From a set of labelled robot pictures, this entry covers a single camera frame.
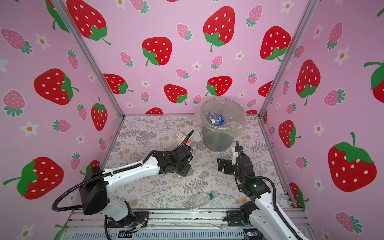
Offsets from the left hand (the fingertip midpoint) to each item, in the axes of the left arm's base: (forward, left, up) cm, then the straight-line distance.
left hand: (187, 168), depth 81 cm
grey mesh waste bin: (+17, -20, +5) cm, 26 cm away
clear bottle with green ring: (-13, -7, -11) cm, 19 cm away
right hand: (+3, -20, +5) cm, 21 cm away
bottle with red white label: (+25, +5, -4) cm, 26 cm away
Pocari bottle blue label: (+27, -19, +10) cm, 34 cm away
